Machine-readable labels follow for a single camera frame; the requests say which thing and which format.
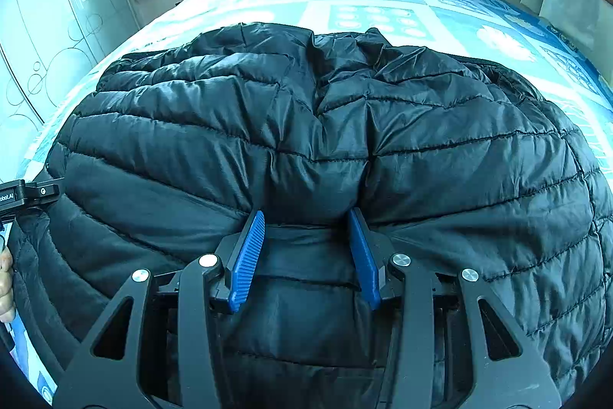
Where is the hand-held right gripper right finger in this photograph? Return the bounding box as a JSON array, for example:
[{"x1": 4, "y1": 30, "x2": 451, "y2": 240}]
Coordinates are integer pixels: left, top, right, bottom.
[{"x1": 347, "y1": 208, "x2": 562, "y2": 409}]

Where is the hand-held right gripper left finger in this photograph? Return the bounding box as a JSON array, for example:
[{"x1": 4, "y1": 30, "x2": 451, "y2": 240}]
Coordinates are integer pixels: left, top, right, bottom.
[{"x1": 52, "y1": 210, "x2": 266, "y2": 409}]

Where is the black puffer jacket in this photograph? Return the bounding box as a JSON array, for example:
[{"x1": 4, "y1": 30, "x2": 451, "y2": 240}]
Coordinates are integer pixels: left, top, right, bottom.
[{"x1": 10, "y1": 23, "x2": 609, "y2": 409}]

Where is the person's left hand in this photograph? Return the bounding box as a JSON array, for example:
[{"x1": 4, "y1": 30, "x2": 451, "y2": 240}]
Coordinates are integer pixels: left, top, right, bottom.
[{"x1": 0, "y1": 237, "x2": 18, "y2": 324}]

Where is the white wardrobe with circle print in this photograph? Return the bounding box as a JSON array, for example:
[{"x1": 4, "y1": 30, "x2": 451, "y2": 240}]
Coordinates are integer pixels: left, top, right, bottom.
[{"x1": 0, "y1": 0, "x2": 144, "y2": 141}]

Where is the bed with blue patterned sheet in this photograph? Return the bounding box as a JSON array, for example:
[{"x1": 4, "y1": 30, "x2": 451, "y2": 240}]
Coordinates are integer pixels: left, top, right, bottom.
[{"x1": 10, "y1": 0, "x2": 613, "y2": 391}]

